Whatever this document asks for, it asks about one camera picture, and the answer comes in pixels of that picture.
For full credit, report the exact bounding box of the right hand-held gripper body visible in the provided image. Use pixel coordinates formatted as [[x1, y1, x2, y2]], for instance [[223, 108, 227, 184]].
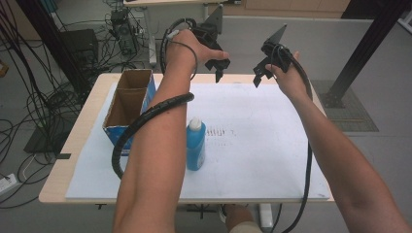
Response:
[[260, 23, 294, 74]]

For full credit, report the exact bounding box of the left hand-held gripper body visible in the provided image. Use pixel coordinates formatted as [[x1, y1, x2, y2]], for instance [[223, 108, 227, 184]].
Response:
[[192, 3, 225, 52]]

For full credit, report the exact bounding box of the blue bottle with white cap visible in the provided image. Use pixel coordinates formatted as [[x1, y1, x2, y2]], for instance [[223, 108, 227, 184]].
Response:
[[185, 116, 207, 172]]

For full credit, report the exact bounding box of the blue cardboard box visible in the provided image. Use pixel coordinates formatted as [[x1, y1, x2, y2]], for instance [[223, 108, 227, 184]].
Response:
[[102, 68, 157, 157]]

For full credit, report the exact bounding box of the person's right hand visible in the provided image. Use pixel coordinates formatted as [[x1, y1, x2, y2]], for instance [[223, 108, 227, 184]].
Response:
[[264, 50, 314, 102]]

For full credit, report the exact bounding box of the person's left hand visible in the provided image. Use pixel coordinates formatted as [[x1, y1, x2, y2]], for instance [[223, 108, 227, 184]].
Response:
[[164, 29, 230, 75]]

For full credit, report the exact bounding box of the white-legged desk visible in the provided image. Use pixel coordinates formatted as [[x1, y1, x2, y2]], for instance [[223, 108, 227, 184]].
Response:
[[122, 0, 243, 68]]

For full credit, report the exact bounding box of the white table mat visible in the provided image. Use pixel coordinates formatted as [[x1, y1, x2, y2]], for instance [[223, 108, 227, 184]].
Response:
[[65, 82, 331, 200]]

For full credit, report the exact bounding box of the black computer tower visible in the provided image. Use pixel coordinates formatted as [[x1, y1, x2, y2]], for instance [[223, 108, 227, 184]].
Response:
[[110, 8, 140, 56]]

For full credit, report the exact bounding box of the green floor mat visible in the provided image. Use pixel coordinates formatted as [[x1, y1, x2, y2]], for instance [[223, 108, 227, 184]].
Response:
[[310, 80, 380, 133]]

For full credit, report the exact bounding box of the light wooden table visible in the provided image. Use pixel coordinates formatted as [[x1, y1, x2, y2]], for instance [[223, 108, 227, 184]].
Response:
[[38, 72, 336, 229]]

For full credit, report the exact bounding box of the black equipment box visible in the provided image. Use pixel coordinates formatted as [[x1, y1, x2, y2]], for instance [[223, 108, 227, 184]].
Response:
[[60, 28, 100, 66]]

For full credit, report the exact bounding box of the white shoe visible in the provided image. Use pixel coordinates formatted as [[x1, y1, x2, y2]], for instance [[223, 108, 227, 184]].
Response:
[[218, 204, 228, 224]]

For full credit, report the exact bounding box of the person's leg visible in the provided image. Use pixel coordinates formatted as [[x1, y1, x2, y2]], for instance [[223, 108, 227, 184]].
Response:
[[224, 203, 264, 233]]

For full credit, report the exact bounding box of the black floor plate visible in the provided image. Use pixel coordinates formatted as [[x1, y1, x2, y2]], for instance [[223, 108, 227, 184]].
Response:
[[23, 120, 74, 154]]

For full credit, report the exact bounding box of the white power strip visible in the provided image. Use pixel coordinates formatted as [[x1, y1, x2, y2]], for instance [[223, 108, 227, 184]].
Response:
[[0, 173, 18, 196]]

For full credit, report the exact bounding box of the thin black cable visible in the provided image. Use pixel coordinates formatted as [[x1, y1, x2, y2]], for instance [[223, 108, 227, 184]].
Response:
[[166, 29, 199, 82]]

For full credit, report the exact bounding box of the black spiral-wrapped cable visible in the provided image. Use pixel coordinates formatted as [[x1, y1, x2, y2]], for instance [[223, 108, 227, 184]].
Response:
[[111, 17, 199, 181]]

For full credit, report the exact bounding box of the black metal frame post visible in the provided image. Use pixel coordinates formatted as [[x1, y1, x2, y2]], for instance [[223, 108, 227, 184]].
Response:
[[320, 0, 412, 109]]

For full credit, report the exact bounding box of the thick black cable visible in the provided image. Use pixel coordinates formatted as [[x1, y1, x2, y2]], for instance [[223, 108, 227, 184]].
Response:
[[271, 43, 315, 233]]

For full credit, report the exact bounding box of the dark metal stand post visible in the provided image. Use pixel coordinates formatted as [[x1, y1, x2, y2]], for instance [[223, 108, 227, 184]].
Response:
[[15, 0, 92, 98]]

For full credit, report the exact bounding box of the tangle of black floor cables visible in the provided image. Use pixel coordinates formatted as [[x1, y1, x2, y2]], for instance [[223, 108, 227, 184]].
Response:
[[0, 0, 154, 210]]

